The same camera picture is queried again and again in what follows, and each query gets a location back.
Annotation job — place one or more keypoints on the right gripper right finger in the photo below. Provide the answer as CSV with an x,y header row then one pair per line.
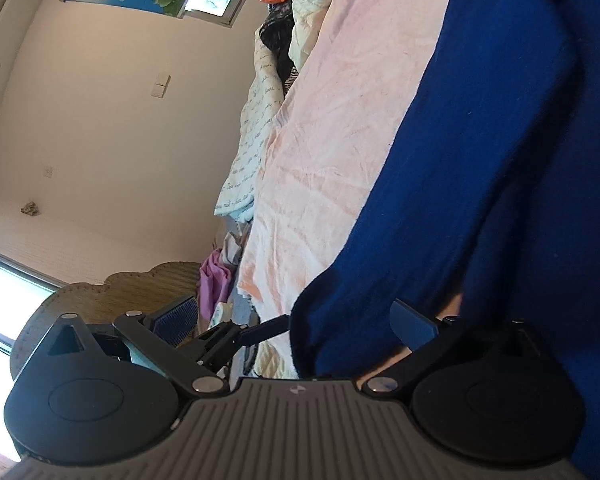
x,y
425,340

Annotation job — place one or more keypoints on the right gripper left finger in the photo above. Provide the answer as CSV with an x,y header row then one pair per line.
x,y
153,339

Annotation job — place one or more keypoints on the blue knit sweater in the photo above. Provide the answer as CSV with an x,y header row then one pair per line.
x,y
490,193

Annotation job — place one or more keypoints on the wooden headboard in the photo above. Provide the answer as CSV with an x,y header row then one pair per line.
x,y
100,304

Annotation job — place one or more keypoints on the purple cloth beside bed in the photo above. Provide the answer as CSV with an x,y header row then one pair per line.
x,y
215,282

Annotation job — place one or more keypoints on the pink floral bed blanket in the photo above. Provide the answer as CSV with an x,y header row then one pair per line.
x,y
329,141

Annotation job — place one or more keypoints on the white patterned quilt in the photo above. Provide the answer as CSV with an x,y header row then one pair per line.
x,y
265,97

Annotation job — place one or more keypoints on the wall light switch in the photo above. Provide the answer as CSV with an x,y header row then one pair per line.
x,y
160,85

